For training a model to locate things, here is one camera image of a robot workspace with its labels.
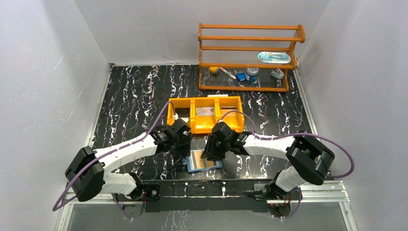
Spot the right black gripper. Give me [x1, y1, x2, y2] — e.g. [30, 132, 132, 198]
[200, 132, 230, 161]

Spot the blue card holder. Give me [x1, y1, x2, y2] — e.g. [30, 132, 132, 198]
[182, 149, 222, 173]

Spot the yellow three-compartment bin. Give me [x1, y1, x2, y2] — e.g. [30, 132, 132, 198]
[166, 95, 245, 135]

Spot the orange wooden shelf rack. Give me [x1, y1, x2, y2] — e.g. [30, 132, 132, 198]
[198, 24, 306, 92]

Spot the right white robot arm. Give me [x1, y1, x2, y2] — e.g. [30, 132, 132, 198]
[201, 122, 335, 199]

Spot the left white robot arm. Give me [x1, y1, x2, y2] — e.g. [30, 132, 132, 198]
[65, 119, 192, 202]

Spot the silver credit card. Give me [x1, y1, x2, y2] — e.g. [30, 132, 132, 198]
[196, 107, 215, 116]

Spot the white rectangular box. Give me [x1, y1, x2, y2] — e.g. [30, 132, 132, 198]
[207, 94, 229, 98]

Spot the yellow sponge block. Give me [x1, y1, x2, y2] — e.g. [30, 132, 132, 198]
[209, 67, 220, 75]

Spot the white marker pen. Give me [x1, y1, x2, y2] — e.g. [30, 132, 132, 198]
[219, 67, 237, 80]

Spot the blue small box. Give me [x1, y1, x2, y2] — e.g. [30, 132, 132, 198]
[236, 72, 246, 82]

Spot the grey tape dispenser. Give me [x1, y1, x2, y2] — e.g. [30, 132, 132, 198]
[271, 68, 285, 79]

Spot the blue blister pack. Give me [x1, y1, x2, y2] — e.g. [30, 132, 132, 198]
[257, 51, 292, 64]

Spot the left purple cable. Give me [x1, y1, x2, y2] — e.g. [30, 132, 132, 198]
[52, 101, 176, 220]

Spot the purple cable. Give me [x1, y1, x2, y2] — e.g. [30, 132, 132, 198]
[52, 101, 176, 220]
[218, 110, 355, 220]

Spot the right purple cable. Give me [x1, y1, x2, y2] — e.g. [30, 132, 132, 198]
[218, 110, 355, 220]

